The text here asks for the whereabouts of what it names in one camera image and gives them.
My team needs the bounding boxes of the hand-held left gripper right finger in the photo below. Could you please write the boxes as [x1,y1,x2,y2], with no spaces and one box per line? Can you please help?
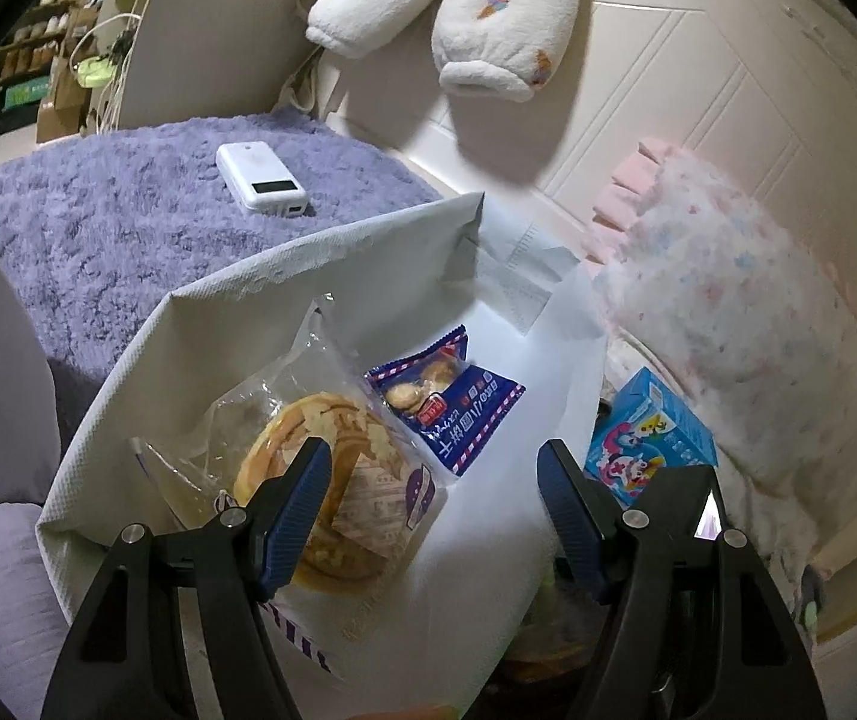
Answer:
[537,439,826,720]

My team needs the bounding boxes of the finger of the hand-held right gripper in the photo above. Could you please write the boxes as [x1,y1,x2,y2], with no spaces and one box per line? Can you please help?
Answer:
[639,463,721,542]

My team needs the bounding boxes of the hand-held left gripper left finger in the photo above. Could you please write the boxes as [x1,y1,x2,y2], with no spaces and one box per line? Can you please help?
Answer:
[38,436,333,720]

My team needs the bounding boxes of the blue cartoon carton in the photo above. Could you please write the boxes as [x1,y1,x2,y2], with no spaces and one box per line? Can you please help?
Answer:
[585,367,718,511]

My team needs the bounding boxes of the clear round pastry packet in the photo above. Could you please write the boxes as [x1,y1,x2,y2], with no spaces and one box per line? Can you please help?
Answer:
[128,300,448,601]

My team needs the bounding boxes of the blue snack packet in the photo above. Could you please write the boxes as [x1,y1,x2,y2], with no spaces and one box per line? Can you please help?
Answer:
[364,324,527,477]

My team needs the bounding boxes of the white fabric storage box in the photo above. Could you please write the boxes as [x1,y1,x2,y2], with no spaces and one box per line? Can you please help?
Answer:
[34,191,609,720]

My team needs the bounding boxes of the grey small object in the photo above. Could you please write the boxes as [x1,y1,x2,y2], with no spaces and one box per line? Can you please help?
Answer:
[799,559,831,601]

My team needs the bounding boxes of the white power bank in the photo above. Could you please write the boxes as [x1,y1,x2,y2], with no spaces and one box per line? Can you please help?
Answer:
[216,141,309,217]

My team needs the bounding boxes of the purple fuzzy blanket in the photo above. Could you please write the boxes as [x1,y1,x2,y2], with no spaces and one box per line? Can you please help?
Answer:
[0,106,444,428]

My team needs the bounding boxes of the canvas tote bag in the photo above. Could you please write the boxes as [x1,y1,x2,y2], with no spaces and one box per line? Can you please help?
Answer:
[282,0,347,121]

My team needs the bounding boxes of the white bed headboard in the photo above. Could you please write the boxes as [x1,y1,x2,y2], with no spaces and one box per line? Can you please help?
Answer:
[323,0,857,301]

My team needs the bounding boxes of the cardboard box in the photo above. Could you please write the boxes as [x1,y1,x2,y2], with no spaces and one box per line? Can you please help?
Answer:
[37,52,92,142]

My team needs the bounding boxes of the beige bedside cabinet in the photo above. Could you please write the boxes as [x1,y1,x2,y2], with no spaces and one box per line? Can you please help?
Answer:
[117,0,332,128]

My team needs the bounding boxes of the green plastic pouch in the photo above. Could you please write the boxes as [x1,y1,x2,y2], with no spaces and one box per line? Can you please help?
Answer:
[72,56,116,88]

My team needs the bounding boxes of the wooden shoe shelf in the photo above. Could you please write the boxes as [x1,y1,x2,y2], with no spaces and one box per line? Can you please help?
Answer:
[0,0,80,143]

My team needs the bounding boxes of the white cable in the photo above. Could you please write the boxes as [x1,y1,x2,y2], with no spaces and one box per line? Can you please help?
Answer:
[68,13,145,128]

